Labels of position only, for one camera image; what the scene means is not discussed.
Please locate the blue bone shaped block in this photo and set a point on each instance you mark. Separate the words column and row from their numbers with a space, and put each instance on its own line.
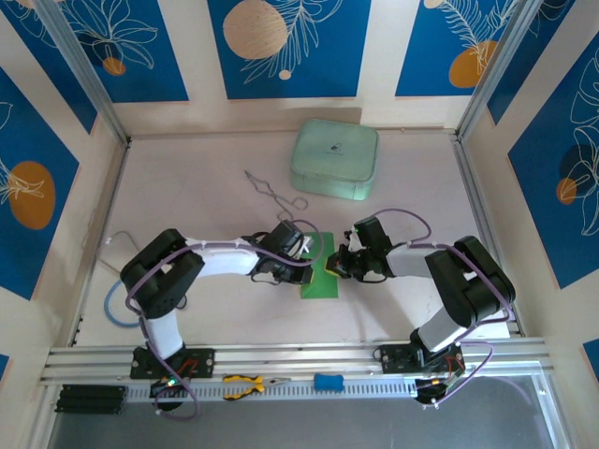
column 328, row 382

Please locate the aluminium side rail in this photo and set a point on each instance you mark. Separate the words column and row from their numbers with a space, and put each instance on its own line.
column 119, row 163
column 473, row 187

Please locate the black stacked blocks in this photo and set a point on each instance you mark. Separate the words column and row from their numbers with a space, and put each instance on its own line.
column 91, row 399

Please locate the metal scissor tongs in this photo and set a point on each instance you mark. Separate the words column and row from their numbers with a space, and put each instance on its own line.
column 275, row 198

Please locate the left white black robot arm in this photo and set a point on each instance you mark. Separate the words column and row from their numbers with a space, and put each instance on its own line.
column 224, row 257

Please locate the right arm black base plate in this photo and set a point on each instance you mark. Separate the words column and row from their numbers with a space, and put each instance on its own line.
column 393, row 359

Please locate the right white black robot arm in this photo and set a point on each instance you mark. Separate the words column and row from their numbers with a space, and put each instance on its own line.
column 472, row 280

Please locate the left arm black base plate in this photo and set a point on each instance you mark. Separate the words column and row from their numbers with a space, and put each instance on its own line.
column 201, row 362

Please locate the aluminium frame rail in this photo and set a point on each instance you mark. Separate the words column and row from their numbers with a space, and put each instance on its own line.
column 304, row 357

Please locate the green paper sheet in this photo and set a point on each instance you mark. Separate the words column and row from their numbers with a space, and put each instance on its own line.
column 323, row 287

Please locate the mint green zip case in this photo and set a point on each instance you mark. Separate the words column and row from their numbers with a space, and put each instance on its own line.
column 334, row 159

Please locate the black controller board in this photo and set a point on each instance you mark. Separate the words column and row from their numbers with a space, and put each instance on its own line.
column 168, row 388
column 440, row 388

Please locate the aluminium corner post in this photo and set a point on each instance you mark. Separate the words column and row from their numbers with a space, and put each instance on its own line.
column 86, row 70
column 505, row 70

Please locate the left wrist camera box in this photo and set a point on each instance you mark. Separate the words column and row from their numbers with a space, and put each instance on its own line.
column 307, row 247

